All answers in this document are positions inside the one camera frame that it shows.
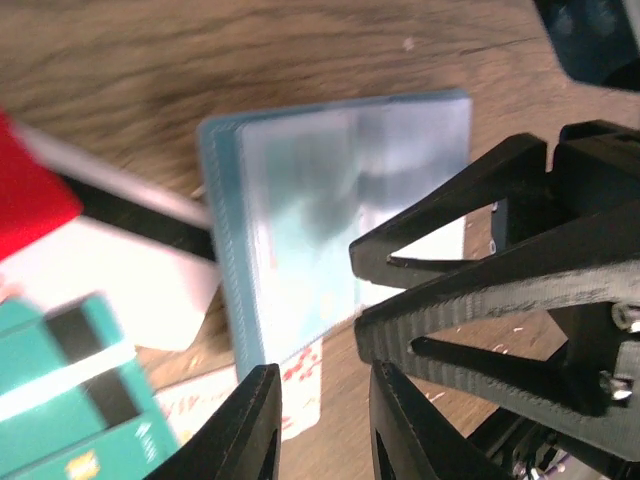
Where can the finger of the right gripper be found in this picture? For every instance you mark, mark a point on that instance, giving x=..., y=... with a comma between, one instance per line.
x=543, y=330

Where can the white card red pattern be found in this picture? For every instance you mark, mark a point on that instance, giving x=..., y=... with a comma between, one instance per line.
x=189, y=404

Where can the blue leather card holder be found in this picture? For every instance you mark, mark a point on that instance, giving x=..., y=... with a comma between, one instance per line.
x=290, y=188

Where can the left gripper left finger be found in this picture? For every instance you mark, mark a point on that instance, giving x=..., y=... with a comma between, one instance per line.
x=241, y=440

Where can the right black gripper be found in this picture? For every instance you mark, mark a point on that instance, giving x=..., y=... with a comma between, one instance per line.
x=595, y=167

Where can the white card black stripe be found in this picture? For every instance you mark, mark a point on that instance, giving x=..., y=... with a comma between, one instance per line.
x=145, y=249

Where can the red card lower left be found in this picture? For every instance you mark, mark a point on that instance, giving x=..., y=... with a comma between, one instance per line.
x=34, y=200

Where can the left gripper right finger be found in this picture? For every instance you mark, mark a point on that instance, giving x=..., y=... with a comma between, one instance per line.
x=411, y=439

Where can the teal vertical card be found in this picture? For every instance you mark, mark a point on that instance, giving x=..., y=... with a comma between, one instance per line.
x=75, y=402

